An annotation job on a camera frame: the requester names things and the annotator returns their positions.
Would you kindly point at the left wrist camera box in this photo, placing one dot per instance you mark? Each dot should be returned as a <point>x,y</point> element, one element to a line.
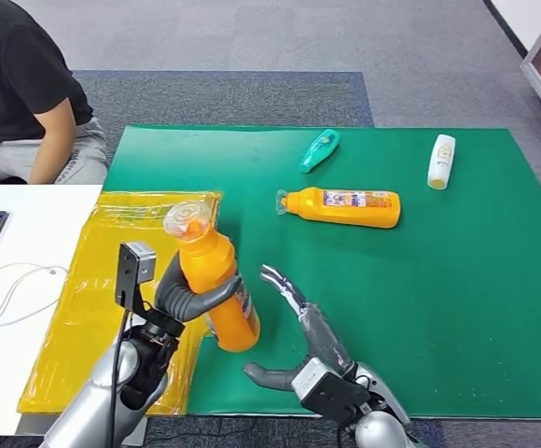
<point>133,272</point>

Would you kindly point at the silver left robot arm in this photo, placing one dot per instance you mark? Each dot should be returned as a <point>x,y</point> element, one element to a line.
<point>88,408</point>

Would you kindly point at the person's left forearm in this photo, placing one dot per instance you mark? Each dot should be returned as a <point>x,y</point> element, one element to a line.
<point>54,142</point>

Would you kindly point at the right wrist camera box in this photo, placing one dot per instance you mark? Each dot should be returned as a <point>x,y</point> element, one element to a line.
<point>331,392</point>

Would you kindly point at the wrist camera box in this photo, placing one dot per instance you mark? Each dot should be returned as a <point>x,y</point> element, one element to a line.
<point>331,392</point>
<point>133,272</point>

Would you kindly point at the white plastic bottle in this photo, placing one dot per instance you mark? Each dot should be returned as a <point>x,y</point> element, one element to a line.
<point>441,161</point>

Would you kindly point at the orange bottle with clear cap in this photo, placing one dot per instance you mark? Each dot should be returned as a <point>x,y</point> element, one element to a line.
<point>340,209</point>
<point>210,260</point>

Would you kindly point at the green table mat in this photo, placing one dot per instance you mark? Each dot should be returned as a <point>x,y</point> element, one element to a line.
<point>462,278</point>

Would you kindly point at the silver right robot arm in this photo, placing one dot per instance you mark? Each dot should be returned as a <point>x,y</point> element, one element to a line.
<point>382,426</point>

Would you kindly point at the person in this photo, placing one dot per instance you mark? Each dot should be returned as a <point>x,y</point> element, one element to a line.
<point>14,68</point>

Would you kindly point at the teal plastic bottle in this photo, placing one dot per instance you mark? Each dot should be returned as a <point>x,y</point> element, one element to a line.
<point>319,150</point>

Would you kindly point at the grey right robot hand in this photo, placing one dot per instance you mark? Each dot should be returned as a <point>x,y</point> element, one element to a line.
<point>319,337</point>

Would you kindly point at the yellow plastic bag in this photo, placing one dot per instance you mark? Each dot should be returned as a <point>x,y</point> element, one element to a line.
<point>97,278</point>

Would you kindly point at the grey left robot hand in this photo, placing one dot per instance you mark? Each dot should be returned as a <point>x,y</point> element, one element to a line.
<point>177,303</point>

